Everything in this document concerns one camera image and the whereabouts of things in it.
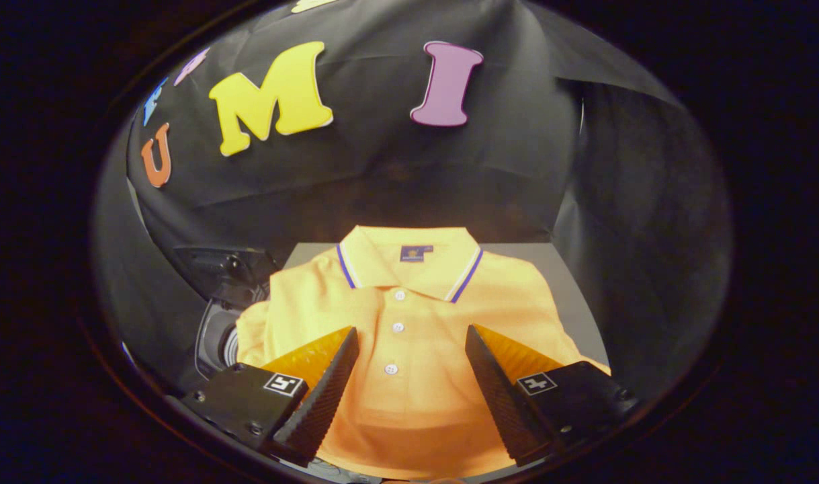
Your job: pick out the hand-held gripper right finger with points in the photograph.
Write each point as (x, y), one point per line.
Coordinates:
(500, 396)

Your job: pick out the orange polo shirt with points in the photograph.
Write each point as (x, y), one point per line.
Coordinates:
(409, 316)

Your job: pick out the beige cabinet with dark top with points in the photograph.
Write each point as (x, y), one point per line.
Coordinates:
(560, 282)

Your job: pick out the dark washing machine lid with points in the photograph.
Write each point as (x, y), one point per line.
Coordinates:
(228, 269)

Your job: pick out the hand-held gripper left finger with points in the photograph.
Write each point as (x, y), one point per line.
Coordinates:
(325, 396)

